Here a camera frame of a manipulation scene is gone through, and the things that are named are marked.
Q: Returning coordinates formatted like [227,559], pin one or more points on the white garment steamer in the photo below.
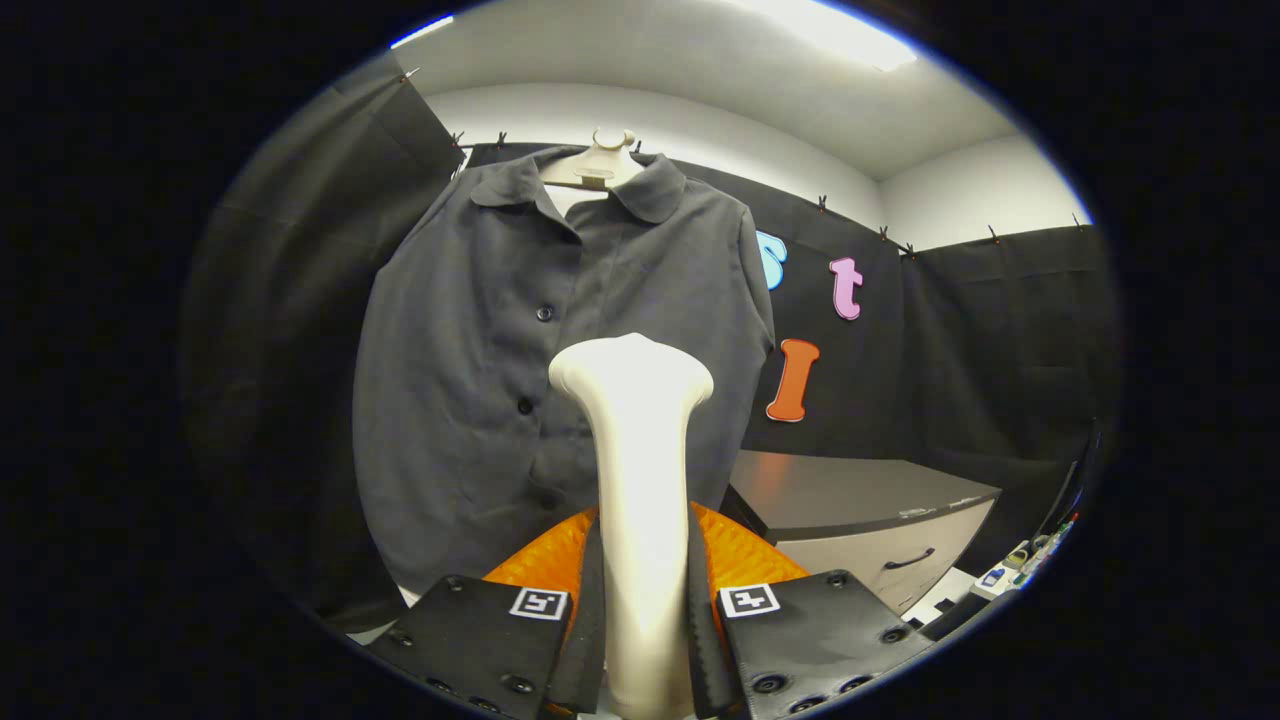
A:
[640,470]

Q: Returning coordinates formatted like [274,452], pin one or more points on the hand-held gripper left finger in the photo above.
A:
[480,635]

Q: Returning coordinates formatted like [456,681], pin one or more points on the dark upright panel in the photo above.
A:
[1072,490]

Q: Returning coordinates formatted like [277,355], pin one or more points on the grey cabinet with dark top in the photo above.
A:
[850,490]

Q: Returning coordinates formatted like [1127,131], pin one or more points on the long ceiling light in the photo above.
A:
[420,32]

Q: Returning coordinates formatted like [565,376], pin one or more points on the white box with small items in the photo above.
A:
[1000,578]

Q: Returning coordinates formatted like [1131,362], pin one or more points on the dark grey button shirt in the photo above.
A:
[460,400]

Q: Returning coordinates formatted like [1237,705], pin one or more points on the cream clothes hanger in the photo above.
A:
[600,165]

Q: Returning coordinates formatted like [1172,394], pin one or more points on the black backdrop cloth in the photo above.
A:
[950,350]

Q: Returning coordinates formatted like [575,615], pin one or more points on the row of black clips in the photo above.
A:
[822,203]

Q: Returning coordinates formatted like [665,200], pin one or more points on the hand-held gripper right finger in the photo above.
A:
[810,635]

